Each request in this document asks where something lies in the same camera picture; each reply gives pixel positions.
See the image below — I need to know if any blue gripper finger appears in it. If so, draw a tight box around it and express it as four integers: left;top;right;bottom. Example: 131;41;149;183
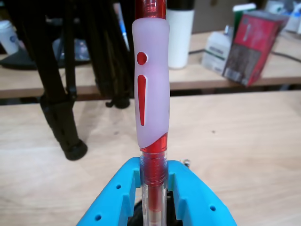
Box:
166;160;238;226
75;157;143;226

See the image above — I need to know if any red pen white grip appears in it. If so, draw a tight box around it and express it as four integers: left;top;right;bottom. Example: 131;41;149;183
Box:
131;0;170;226

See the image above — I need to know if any black tripod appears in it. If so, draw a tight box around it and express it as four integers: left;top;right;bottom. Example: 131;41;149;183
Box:
9;0;136;162

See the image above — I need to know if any wooden background desk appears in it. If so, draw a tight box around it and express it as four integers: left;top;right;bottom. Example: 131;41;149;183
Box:
0;30;301;99

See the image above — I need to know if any white plastic jug green label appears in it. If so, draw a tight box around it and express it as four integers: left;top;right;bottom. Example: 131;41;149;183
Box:
201;30;232;76

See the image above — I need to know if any red cardboard box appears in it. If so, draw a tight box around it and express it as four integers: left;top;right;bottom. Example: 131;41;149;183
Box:
222;10;289;87

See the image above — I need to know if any white cylindrical bottle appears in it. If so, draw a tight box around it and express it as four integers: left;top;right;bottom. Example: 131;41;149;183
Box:
166;0;196;70

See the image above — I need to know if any white blue tube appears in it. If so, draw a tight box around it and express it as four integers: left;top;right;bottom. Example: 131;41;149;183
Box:
115;3;130;50

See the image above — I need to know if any white paper cup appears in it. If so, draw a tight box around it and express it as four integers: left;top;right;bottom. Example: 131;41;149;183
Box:
0;20;21;56

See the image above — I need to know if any green white carton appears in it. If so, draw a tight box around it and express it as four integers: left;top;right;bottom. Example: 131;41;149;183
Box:
232;3;257;24

